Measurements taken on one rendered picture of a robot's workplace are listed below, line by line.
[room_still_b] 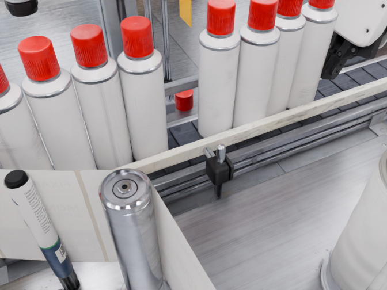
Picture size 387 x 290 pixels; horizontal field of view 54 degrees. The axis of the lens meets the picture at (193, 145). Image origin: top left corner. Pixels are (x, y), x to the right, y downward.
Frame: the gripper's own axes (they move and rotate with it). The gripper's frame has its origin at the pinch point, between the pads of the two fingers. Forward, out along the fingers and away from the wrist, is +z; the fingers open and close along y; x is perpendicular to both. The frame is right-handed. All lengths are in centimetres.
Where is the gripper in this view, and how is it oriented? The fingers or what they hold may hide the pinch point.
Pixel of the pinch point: (330, 65)
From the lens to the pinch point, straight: 64.6
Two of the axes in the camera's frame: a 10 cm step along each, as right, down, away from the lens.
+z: -3.1, 7.6, 5.7
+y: 4.3, 6.5, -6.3
